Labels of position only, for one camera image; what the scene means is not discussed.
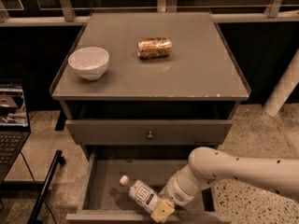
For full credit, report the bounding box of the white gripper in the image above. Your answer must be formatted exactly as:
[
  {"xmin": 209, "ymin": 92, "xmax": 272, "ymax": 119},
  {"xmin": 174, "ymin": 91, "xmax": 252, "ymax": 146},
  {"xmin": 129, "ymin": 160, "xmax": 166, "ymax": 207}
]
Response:
[{"xmin": 150, "ymin": 164, "xmax": 206, "ymax": 222}]

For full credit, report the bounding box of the clear blue plastic bottle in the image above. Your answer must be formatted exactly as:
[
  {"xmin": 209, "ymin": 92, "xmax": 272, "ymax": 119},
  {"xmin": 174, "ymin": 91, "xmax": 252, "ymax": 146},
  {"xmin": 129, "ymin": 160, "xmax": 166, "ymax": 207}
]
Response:
[{"xmin": 120, "ymin": 175, "xmax": 161, "ymax": 214}]

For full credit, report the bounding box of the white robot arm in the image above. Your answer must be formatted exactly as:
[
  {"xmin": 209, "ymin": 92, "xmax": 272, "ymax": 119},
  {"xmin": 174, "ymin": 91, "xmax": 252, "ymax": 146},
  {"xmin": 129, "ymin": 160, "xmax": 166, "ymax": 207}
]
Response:
[{"xmin": 150, "ymin": 147, "xmax": 299, "ymax": 222}]

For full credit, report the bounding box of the open middle drawer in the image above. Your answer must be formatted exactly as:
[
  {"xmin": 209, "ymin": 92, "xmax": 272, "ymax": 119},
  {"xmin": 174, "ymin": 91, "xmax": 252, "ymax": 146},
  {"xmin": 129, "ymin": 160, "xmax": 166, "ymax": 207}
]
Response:
[{"xmin": 66, "ymin": 146, "xmax": 232, "ymax": 224}]

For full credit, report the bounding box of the round metal drawer knob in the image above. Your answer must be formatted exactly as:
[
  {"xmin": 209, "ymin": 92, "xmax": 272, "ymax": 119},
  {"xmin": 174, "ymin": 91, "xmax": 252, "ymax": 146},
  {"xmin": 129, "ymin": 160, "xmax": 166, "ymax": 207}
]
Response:
[{"xmin": 147, "ymin": 131, "xmax": 154, "ymax": 140}]

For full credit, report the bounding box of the closed grey top drawer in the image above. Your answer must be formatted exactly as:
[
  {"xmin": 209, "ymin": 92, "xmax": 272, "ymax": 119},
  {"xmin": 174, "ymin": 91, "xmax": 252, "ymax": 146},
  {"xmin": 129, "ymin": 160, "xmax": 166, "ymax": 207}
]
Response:
[{"xmin": 66, "ymin": 119, "xmax": 232, "ymax": 146}]

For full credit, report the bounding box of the grey drawer cabinet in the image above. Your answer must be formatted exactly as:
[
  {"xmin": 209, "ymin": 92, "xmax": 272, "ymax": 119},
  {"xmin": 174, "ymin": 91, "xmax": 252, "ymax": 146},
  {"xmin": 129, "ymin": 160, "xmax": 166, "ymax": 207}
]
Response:
[{"xmin": 50, "ymin": 11, "xmax": 252, "ymax": 224}]

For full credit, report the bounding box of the black laptop stand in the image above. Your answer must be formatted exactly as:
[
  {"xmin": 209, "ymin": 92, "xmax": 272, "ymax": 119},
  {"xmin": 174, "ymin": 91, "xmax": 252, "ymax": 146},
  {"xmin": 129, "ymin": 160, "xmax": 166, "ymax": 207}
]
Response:
[{"xmin": 0, "ymin": 149, "xmax": 66, "ymax": 224}]

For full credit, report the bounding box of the gold drink can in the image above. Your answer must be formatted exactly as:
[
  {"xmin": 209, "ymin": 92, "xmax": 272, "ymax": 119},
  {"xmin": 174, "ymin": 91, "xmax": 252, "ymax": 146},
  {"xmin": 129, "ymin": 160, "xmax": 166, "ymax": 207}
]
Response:
[{"xmin": 137, "ymin": 37, "xmax": 172, "ymax": 59}]

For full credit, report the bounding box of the white ceramic bowl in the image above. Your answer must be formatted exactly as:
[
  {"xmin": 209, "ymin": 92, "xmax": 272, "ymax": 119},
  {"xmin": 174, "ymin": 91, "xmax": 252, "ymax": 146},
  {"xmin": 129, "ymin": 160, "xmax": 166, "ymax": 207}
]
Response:
[{"xmin": 68, "ymin": 47, "xmax": 109, "ymax": 80}]

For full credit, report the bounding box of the black laptop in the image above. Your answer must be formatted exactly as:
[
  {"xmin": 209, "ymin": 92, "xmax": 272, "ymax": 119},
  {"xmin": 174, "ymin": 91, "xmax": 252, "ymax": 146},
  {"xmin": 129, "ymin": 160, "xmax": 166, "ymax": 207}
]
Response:
[{"xmin": 0, "ymin": 79, "xmax": 31, "ymax": 184}]

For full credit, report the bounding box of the white diagonal pillar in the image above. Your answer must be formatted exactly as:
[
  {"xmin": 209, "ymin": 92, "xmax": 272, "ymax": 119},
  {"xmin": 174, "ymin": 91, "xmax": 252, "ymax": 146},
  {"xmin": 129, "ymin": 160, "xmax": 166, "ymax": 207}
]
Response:
[{"xmin": 263, "ymin": 49, "xmax": 299, "ymax": 116}]

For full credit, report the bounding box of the metal window railing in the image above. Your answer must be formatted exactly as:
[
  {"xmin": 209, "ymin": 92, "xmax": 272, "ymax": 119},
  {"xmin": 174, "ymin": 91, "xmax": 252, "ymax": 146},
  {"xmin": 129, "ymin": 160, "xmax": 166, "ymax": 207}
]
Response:
[{"xmin": 0, "ymin": 0, "xmax": 299, "ymax": 26}]

